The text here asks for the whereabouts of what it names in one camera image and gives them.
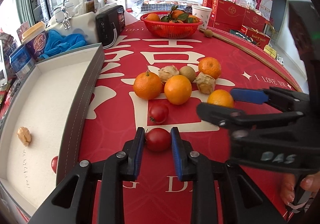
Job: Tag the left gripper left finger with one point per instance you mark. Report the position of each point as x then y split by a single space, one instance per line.
72 201

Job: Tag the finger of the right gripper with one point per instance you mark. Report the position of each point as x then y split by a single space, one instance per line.
278 98
237 119

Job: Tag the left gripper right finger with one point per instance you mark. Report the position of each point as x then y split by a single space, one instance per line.
220 188

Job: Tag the orange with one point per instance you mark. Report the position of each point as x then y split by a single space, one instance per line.
178 89
221 98

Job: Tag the red cherry tomato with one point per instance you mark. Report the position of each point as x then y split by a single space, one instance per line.
54 164

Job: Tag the right hand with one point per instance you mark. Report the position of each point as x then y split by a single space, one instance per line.
310 183

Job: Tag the tan walnut right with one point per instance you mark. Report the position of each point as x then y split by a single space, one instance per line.
205 83

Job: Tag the tan walnut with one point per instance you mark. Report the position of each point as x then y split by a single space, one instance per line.
167 72
205 83

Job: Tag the far right mandarin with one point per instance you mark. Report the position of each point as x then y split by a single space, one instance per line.
210 66

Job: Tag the brown kiwi in pile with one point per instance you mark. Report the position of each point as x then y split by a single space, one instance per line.
188 72

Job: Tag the red gift bag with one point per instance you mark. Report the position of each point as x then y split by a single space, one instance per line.
260 39

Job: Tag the tan walnut left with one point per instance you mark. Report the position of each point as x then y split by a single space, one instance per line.
167 72

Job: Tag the grey white tray box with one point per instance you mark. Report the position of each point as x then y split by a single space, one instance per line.
52 102

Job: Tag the left mandarin with stem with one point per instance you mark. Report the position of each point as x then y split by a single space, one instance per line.
147 85

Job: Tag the long wooden back scratcher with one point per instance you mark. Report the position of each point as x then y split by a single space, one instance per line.
258 54

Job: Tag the brown kiwi near cup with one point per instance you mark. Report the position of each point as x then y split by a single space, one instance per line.
208 33

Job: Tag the red tablecloth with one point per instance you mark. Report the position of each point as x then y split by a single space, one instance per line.
114 113

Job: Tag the walnut in tray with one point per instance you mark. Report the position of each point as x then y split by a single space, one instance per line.
24 135

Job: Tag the red gift box stack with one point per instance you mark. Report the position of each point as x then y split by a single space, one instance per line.
228 16

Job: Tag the red plastic fruit basket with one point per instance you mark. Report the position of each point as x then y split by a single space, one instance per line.
171 25

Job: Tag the white floral paper cup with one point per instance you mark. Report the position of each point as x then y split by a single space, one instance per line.
203 13

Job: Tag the black radio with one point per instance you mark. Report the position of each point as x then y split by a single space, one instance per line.
110 24

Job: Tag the blue cloth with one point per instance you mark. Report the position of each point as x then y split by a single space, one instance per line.
57 43

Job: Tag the purple instant noodle cup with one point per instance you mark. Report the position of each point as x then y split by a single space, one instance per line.
35 39

